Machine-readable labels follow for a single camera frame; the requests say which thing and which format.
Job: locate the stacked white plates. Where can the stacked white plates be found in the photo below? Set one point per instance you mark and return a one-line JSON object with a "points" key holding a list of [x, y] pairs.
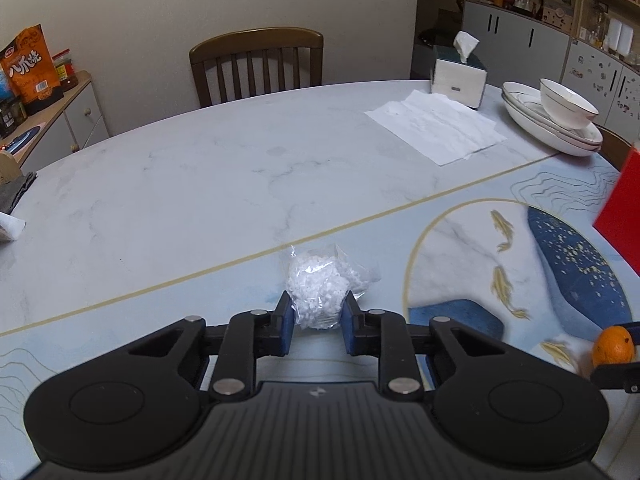
{"points": [[525, 105]]}

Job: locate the red-lidded jar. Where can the red-lidded jar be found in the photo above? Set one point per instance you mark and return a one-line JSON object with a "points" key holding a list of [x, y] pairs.
{"points": [[65, 70]]}

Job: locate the beige wooden holder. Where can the beige wooden holder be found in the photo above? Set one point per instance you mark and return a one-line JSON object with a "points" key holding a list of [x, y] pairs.
{"points": [[9, 170]]}

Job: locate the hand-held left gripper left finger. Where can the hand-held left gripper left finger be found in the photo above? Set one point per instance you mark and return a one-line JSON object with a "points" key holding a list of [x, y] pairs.
{"points": [[286, 330]]}

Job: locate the white sideboard cabinet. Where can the white sideboard cabinet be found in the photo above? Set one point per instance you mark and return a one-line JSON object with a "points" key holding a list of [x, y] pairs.
{"points": [[75, 120]]}

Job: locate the orange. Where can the orange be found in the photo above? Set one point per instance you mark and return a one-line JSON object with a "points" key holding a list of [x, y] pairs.
{"points": [[612, 347]]}

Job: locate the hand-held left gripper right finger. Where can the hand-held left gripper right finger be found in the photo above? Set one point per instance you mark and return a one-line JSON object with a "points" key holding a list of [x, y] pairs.
{"points": [[348, 332]]}

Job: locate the dark grey cloth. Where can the dark grey cloth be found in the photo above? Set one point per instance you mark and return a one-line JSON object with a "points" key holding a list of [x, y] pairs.
{"points": [[15, 192]]}

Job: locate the white stickered cabinet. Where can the white stickered cabinet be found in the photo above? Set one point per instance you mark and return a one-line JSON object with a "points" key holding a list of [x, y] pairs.
{"points": [[600, 85]]}

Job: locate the dark bottle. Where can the dark bottle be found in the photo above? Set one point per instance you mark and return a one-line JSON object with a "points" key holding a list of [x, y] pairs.
{"points": [[11, 112]]}

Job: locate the red box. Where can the red box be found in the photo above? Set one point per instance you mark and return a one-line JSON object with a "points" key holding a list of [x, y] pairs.
{"points": [[622, 210]]}

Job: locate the green tissue box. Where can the green tissue box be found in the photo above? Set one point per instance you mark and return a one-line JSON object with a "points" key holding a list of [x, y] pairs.
{"points": [[457, 77]]}

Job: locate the wooden display shelf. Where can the wooden display shelf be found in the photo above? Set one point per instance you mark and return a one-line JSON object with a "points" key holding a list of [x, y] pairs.
{"points": [[607, 10]]}

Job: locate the white paper towel sheet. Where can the white paper towel sheet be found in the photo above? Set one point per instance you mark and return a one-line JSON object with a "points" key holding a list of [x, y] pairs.
{"points": [[435, 125]]}

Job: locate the slatted wooden chair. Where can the slatted wooden chair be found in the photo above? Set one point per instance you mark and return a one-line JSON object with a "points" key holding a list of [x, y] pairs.
{"points": [[255, 67]]}

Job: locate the blue oval mat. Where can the blue oval mat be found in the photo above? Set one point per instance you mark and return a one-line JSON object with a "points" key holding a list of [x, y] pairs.
{"points": [[22, 139]]}

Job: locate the orange snack bag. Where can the orange snack bag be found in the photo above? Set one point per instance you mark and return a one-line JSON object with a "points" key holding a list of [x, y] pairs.
{"points": [[32, 72]]}

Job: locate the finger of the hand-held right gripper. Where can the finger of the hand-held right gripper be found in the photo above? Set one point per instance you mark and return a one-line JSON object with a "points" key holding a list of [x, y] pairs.
{"points": [[615, 375], [635, 329]]}

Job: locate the white bowl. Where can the white bowl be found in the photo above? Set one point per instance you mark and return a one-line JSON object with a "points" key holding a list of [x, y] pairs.
{"points": [[567, 105]]}

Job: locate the round-backed wooden chair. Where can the round-backed wooden chair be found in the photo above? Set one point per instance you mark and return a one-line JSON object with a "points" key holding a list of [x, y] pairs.
{"points": [[612, 147]]}

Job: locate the bag of white pellets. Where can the bag of white pellets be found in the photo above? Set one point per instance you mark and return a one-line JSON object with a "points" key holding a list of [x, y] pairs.
{"points": [[317, 290]]}

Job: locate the white plate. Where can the white plate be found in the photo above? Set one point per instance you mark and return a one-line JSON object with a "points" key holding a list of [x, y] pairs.
{"points": [[550, 142]]}

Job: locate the marble patterned desktop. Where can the marble patterned desktop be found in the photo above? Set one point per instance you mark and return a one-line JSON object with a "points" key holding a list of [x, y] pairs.
{"points": [[200, 185]]}

